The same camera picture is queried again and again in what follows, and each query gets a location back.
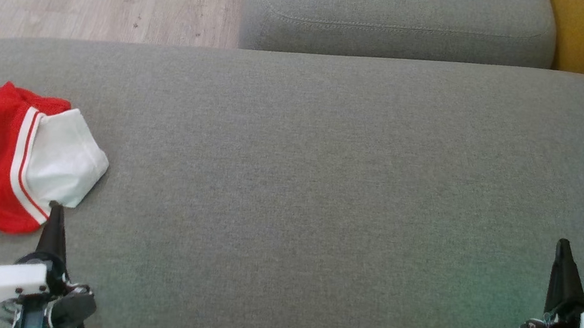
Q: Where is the grey fabric sofa seat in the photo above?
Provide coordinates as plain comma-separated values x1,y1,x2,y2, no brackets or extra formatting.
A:
0,0,584,328

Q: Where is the grey sofa back cushion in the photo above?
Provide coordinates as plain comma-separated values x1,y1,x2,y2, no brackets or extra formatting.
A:
234,0,563,96

